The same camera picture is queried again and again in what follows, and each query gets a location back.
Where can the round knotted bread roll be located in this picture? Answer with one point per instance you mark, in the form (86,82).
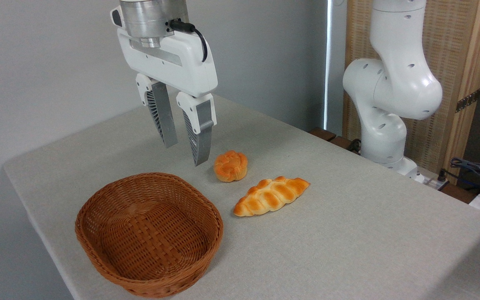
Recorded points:
(231,166)

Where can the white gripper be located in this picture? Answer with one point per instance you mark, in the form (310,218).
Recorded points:
(190,66)

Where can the brown woven wicker basket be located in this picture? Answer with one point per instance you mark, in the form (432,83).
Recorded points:
(148,233)

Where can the grey tablecloth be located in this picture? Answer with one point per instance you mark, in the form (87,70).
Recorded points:
(348,233)

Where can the long braided bread loaf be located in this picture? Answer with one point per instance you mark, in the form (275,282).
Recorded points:
(271,196)

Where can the black screen hinge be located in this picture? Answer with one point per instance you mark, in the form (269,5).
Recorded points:
(468,100)

